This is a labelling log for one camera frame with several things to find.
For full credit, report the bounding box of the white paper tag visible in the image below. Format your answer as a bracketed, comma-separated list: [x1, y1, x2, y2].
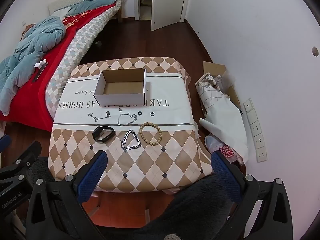
[34, 59, 47, 69]

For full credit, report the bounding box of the blue quilt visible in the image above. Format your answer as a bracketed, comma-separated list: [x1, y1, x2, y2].
[1, 0, 117, 116]

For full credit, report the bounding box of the red bed sheet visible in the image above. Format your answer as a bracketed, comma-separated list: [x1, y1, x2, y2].
[0, 3, 117, 132]

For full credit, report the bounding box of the white cardboard box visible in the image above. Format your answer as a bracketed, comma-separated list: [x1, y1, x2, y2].
[93, 68, 146, 107]

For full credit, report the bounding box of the thick silver chain bracelet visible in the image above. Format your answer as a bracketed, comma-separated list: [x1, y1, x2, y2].
[120, 129, 141, 152]

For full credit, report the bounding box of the brown cardboard box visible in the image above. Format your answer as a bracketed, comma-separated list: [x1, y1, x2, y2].
[203, 61, 242, 112]

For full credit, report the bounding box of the checkered tablecloth with text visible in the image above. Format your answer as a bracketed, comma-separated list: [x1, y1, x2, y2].
[48, 57, 213, 192]

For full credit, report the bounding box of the white door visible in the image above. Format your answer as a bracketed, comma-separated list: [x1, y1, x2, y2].
[151, 0, 184, 31]

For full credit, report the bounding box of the black stick on bed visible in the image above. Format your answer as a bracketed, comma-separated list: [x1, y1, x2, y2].
[32, 62, 48, 83]

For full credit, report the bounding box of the silver pendant necklace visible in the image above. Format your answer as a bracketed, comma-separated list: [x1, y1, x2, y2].
[87, 110, 111, 123]

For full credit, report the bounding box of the black fitness band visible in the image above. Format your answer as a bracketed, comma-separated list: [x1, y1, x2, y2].
[92, 126, 116, 143]

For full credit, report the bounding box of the white plastic bag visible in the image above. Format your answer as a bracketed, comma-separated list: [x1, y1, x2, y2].
[200, 96, 248, 165]

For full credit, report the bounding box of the wooden bead bracelet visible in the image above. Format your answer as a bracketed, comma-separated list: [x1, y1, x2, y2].
[138, 121, 163, 146]

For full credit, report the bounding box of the thin silver chain necklace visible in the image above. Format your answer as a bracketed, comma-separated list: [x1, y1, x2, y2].
[117, 112, 139, 127]

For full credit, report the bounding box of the checkered bed cover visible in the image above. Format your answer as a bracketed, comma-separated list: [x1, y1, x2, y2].
[45, 0, 121, 118]

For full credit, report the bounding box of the folded white patterned cloth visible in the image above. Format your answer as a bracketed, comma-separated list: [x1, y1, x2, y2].
[195, 73, 231, 116]

